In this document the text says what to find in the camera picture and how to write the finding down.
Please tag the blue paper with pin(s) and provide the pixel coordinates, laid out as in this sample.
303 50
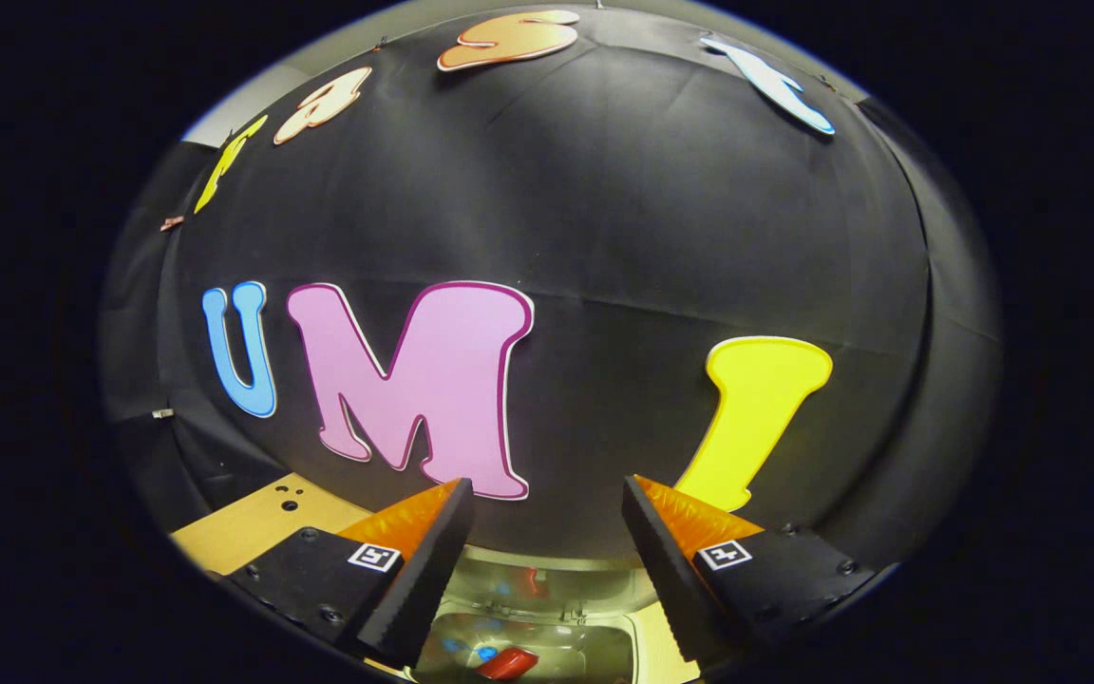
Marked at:
487 654

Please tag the copper metal clip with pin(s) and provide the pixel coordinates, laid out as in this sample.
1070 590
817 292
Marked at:
172 223

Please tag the orange pop can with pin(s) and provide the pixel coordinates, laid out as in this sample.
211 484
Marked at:
507 663

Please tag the pale green garbage bin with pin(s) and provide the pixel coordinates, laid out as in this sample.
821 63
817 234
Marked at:
594 579

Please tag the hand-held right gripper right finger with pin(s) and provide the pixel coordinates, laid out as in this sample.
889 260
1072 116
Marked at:
666 570

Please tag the wooden desktop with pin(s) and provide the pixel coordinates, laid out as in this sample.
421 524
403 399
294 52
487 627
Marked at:
253 522

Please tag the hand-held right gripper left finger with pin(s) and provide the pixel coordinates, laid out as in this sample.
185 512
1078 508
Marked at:
424 579

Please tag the black backdrop cloth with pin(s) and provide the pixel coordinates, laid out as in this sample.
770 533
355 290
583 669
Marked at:
623 218

